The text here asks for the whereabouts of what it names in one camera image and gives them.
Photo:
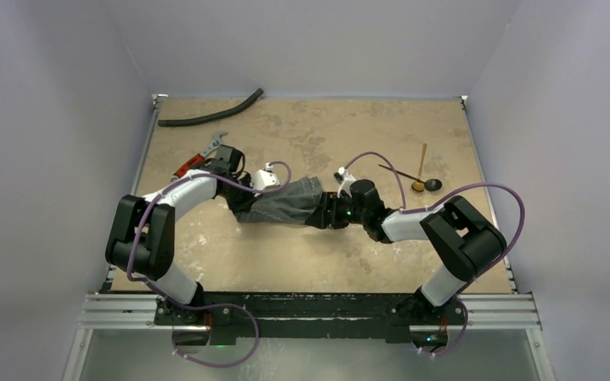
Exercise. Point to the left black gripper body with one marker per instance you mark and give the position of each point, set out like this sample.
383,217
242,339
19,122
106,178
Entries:
236,198

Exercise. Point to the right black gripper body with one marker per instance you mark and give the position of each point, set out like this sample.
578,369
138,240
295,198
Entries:
324,209

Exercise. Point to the grey cloth napkin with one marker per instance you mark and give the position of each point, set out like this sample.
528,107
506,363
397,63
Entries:
292,205

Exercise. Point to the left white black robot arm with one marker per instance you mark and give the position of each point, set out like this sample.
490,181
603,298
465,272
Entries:
142,236

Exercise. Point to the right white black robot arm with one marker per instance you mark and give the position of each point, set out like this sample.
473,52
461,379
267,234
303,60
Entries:
466,242

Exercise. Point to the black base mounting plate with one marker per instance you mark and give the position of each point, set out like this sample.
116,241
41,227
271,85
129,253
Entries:
388,332

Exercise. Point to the red handled screwdriver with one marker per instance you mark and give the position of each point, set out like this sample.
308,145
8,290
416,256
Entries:
215,142

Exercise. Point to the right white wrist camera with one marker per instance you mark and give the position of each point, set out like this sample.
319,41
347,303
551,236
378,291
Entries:
345,179

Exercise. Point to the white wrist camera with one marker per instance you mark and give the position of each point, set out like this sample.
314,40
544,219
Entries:
264,180
345,179

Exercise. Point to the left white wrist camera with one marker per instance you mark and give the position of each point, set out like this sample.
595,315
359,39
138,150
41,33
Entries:
264,180

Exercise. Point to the aluminium frame rail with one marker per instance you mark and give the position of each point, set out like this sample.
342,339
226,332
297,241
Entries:
477,311

